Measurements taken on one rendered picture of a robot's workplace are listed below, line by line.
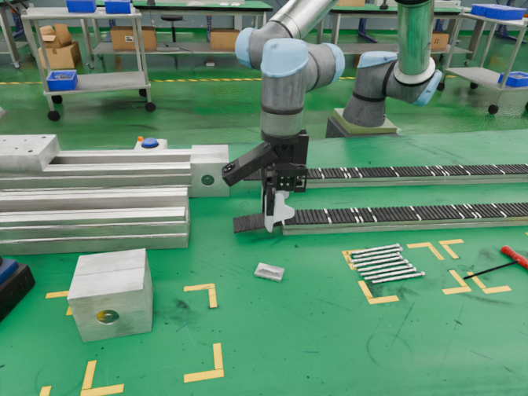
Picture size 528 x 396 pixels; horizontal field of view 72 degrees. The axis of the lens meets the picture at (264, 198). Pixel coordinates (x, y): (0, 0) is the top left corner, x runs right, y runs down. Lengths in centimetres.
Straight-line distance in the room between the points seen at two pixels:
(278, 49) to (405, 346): 50
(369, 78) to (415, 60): 19
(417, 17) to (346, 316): 74
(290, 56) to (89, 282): 45
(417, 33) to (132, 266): 88
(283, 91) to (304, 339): 40
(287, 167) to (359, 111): 69
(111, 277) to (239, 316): 21
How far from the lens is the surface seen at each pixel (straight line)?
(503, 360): 70
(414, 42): 112
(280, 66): 62
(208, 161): 87
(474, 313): 74
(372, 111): 134
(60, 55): 576
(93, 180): 93
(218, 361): 59
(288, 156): 70
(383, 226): 85
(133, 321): 61
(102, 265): 62
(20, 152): 96
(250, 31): 80
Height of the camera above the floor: 127
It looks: 33 degrees down
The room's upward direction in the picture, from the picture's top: 2 degrees clockwise
